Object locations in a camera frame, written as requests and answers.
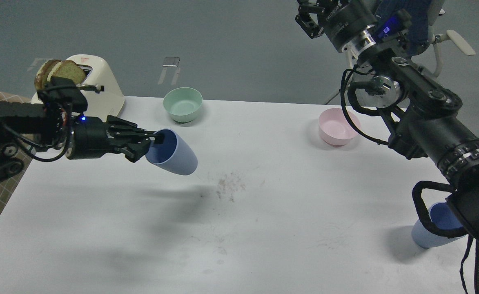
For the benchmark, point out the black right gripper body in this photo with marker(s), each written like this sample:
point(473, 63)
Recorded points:
point(340, 20)

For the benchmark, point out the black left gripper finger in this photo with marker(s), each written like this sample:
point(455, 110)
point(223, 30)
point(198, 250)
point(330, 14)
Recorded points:
point(157, 138)

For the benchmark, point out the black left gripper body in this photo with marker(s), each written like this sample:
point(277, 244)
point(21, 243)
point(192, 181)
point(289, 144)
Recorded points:
point(92, 138)

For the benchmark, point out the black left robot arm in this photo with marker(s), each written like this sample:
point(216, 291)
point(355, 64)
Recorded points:
point(57, 127)

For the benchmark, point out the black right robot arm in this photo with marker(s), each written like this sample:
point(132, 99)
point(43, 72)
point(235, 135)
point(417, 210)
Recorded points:
point(392, 101)

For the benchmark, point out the mint green bowl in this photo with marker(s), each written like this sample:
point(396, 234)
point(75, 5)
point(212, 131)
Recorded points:
point(183, 105)

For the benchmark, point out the right toast slice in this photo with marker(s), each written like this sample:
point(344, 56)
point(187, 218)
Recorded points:
point(67, 69)

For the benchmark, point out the toast slice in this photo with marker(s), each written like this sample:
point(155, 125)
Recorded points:
point(67, 69)
point(43, 73)

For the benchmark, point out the left toast slice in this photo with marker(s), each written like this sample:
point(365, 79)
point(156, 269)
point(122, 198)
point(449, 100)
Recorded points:
point(43, 73)

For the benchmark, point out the metal floor plate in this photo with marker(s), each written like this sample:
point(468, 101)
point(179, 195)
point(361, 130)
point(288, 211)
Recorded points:
point(171, 61)

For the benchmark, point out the blue denim jacket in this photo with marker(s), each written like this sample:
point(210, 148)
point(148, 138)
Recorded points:
point(418, 32)

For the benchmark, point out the grey office chair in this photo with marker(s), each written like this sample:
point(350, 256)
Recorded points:
point(447, 38)

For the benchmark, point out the pink bowl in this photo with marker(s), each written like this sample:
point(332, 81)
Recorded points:
point(334, 129)

